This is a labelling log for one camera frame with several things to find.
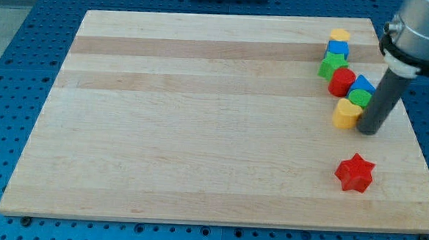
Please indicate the yellow heart block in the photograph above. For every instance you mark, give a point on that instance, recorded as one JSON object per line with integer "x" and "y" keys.
{"x": 346, "y": 114}

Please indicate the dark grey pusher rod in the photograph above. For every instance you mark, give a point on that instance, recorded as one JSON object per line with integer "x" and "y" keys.
{"x": 388, "y": 93}

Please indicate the green star block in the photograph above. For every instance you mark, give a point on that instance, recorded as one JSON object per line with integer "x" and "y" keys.
{"x": 330, "y": 64}

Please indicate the yellow hexagon block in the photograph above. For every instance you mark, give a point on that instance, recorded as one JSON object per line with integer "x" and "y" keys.
{"x": 340, "y": 35}

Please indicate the green cylinder block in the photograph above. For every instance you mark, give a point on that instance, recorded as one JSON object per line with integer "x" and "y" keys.
{"x": 360, "y": 98}

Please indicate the red cylinder block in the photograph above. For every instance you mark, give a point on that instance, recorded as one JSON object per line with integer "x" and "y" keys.
{"x": 341, "y": 82}

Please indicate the blue triangle block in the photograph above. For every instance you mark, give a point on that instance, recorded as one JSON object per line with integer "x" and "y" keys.
{"x": 362, "y": 83}

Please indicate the wooden board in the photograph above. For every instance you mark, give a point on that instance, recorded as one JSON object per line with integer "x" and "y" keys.
{"x": 213, "y": 120}

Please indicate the blue cube block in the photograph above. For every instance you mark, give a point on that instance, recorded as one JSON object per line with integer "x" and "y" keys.
{"x": 338, "y": 47}

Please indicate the red star block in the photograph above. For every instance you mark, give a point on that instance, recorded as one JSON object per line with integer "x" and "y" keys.
{"x": 355, "y": 173}

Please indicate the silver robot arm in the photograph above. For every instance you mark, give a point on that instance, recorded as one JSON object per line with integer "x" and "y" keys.
{"x": 405, "y": 41}

